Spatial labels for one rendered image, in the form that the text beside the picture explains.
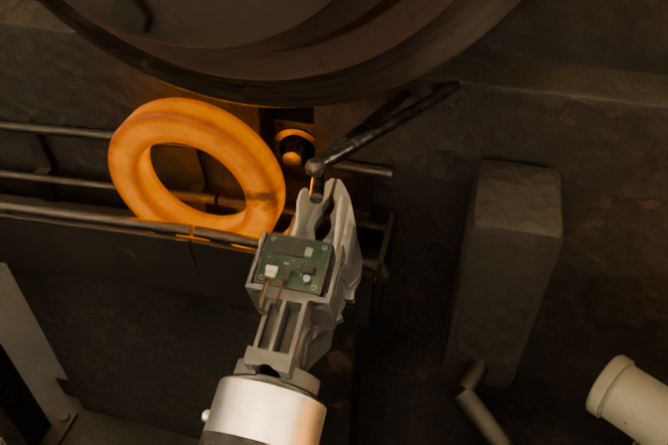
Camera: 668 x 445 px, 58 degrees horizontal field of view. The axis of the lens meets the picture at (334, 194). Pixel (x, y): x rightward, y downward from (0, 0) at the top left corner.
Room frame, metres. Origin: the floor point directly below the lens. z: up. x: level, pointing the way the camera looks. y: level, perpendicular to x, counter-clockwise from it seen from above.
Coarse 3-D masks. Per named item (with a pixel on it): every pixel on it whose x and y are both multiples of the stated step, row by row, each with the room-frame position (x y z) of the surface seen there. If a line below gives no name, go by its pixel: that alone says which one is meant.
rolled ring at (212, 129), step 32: (128, 128) 0.47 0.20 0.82; (160, 128) 0.46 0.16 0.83; (192, 128) 0.45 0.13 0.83; (224, 128) 0.45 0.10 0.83; (128, 160) 0.48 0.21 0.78; (224, 160) 0.45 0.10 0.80; (256, 160) 0.44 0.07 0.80; (128, 192) 0.48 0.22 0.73; (160, 192) 0.49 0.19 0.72; (256, 192) 0.44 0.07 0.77; (192, 224) 0.47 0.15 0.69; (224, 224) 0.47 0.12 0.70; (256, 224) 0.44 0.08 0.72
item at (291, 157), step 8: (288, 136) 0.55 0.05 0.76; (296, 136) 0.54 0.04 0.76; (280, 144) 0.54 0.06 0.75; (288, 144) 0.54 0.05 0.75; (296, 144) 0.53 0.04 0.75; (304, 144) 0.54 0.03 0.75; (280, 152) 0.54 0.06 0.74; (288, 152) 0.53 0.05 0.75; (296, 152) 0.53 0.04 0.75; (304, 152) 0.53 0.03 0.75; (312, 152) 0.54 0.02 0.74; (288, 160) 0.53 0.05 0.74; (296, 160) 0.53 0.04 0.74; (304, 160) 0.53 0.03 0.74; (296, 168) 0.53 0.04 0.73
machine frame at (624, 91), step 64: (0, 0) 0.64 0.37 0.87; (576, 0) 0.51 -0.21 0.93; (640, 0) 0.49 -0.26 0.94; (0, 64) 0.60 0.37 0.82; (64, 64) 0.58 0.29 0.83; (448, 64) 0.50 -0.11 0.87; (512, 64) 0.50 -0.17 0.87; (576, 64) 0.50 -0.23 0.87; (640, 64) 0.49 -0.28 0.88; (256, 128) 0.52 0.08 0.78; (320, 128) 0.51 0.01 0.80; (448, 128) 0.47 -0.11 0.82; (512, 128) 0.46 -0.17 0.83; (576, 128) 0.45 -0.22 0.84; (640, 128) 0.43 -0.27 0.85; (0, 192) 0.62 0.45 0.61; (64, 192) 0.59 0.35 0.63; (384, 192) 0.49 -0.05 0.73; (448, 192) 0.47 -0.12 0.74; (576, 192) 0.44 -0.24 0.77; (640, 192) 0.43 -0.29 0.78; (448, 256) 0.47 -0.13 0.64; (576, 256) 0.44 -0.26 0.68; (640, 256) 0.42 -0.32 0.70; (64, 320) 0.62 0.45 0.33; (128, 320) 0.59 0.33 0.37; (192, 320) 0.56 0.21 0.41; (256, 320) 0.53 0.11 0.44; (384, 320) 0.49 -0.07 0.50; (576, 320) 0.43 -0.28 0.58; (640, 320) 0.41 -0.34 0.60; (64, 384) 0.66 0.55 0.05; (128, 384) 0.60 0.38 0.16; (192, 384) 0.56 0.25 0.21; (384, 384) 0.48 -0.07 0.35; (448, 384) 0.46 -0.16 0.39; (512, 384) 0.44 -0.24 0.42; (576, 384) 0.42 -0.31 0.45
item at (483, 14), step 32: (64, 0) 0.46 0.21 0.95; (480, 0) 0.38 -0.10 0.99; (512, 0) 0.37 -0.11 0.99; (96, 32) 0.45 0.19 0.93; (448, 32) 0.38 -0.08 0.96; (480, 32) 0.38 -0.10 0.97; (128, 64) 0.44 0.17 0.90; (160, 64) 0.44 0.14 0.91; (384, 64) 0.39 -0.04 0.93; (416, 64) 0.39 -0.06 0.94; (224, 96) 0.42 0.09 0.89; (256, 96) 0.42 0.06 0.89; (288, 96) 0.41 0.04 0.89; (320, 96) 0.40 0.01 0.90; (352, 96) 0.40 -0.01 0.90
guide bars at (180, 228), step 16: (0, 208) 0.50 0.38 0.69; (16, 208) 0.49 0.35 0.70; (32, 208) 0.49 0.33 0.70; (48, 208) 0.49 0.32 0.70; (112, 224) 0.46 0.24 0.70; (128, 224) 0.46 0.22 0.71; (144, 224) 0.45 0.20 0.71; (160, 224) 0.45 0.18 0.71; (176, 224) 0.45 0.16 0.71; (208, 240) 0.45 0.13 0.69; (224, 240) 0.43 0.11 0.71; (240, 240) 0.43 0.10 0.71; (256, 240) 0.43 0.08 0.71; (384, 272) 0.39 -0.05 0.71
